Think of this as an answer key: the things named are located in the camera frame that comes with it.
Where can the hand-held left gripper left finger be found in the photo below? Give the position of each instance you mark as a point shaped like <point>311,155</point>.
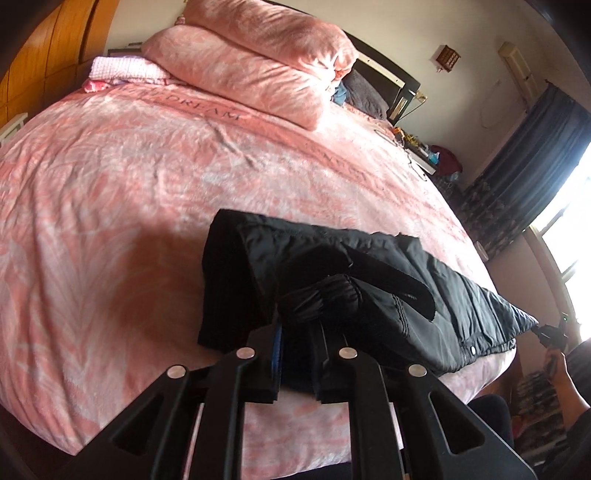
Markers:
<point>277,357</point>

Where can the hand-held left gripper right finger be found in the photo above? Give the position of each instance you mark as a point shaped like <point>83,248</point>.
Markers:
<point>344,369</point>

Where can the black pants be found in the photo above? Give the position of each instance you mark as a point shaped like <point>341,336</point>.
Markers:
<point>369,272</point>

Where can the person's right forearm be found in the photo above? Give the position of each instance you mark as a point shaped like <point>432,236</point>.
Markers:
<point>564,378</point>

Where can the bright window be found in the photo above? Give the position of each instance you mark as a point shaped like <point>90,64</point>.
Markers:
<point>570,221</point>

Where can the dark blue curtain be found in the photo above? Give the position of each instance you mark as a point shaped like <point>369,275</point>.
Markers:
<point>521,170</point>

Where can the dark red bag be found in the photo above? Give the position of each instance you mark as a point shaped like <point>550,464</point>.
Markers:
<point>445,159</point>

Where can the pink patterned bed blanket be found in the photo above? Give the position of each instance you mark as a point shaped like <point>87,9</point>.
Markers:
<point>120,194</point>

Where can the cluttered nightstand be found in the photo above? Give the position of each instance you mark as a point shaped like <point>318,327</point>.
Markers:
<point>418,150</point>

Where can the white air conditioner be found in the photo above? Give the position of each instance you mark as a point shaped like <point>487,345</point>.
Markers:
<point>519,69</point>

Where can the blue cloth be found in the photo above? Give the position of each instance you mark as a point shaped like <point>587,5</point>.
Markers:
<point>339,94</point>

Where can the grey pillow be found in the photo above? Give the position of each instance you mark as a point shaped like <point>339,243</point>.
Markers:
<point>364,92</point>

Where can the folded pink quilt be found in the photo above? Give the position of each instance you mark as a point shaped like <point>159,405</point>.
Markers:
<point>258,69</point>

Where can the black bed headboard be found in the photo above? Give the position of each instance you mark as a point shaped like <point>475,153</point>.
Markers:
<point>392,74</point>

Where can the pink checkered cloth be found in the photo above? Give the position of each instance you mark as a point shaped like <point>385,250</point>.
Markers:
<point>122,69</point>

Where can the white stool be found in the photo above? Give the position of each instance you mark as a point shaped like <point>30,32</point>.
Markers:
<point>10,129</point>

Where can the wooden wardrobe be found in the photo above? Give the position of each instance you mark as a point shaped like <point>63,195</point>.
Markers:
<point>51,41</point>

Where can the wooden wall ornament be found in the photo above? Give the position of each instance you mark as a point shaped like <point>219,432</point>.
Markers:
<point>448,56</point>

